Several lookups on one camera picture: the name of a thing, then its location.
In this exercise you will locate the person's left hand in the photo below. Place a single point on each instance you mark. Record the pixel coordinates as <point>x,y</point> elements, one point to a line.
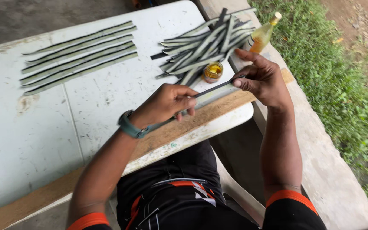
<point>158,103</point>

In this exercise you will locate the glass jar of yellow glue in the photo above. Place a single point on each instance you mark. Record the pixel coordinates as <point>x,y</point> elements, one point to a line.
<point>212,72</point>

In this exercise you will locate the bottle of yellow liquid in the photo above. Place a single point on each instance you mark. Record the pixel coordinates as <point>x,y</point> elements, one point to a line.
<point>262,35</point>

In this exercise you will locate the thin black strip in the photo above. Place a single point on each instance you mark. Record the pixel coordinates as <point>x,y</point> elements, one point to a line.
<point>216,87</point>

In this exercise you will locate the row of glued grey strips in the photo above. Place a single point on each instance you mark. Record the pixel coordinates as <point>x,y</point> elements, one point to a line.
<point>75,56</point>

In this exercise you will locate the white plastic chair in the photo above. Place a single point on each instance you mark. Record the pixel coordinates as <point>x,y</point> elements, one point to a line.
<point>236,191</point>

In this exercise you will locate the person's right hand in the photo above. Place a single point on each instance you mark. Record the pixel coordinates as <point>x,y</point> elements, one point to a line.
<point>265,81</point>

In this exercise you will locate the pile of grey black strips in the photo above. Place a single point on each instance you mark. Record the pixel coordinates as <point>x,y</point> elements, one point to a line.
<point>203,44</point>

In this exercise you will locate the grey-green strip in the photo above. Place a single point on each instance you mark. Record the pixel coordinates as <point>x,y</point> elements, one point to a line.
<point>214,97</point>

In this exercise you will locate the teal wristwatch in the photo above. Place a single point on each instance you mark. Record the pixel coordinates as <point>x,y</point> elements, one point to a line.
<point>129,127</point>

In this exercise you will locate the long wooden plank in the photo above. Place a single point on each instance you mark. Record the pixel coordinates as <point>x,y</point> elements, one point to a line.
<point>209,112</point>

